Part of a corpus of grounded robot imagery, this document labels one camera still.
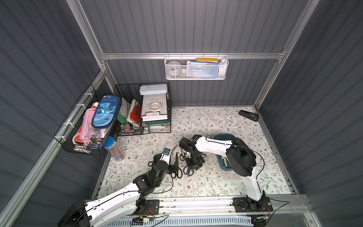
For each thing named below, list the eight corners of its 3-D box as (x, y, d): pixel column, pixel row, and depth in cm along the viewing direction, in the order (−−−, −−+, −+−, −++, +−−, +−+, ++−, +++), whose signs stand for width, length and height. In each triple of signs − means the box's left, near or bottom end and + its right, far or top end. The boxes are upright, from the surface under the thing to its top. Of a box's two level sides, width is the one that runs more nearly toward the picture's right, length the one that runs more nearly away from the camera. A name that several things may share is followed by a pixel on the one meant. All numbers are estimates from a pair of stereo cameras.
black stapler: (237, 115, 117) (238, 113, 115) (239, 110, 121) (240, 108, 119) (256, 122, 113) (257, 120, 111) (258, 116, 116) (259, 114, 114)
